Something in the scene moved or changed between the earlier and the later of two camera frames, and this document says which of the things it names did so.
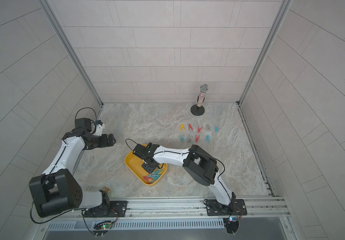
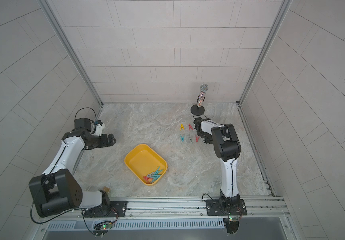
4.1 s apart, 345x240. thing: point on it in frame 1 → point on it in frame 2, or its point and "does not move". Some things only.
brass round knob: x=106 y=189 does not move
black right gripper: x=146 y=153 → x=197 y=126
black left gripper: x=104 y=142 does not move
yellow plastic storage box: x=134 y=163 does not move
